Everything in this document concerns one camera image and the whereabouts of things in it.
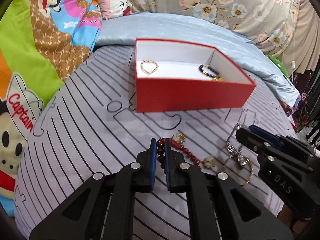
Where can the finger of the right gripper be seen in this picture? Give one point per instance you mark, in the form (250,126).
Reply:
(251,141)
(267,136)

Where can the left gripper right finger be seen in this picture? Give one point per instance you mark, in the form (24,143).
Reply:
(218,207)

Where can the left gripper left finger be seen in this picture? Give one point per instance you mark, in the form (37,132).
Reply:
(103,206)

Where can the silver wristwatch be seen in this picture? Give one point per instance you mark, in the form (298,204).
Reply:
(236,153)

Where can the gold flower earring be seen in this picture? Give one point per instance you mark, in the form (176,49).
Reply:
(179,138)
(209,162)

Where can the beige curtain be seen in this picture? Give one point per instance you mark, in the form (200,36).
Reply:
(302,52)

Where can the red cardboard box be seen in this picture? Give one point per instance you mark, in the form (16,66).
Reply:
(174,75)

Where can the grey floral pillow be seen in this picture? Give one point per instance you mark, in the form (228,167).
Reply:
(269,24)

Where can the light blue quilt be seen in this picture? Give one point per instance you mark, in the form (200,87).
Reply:
(125,30)

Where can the colourful monkey cartoon blanket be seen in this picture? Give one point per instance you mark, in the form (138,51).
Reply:
(42,44)

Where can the pink cat cushion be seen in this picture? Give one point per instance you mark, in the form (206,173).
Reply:
(114,8)

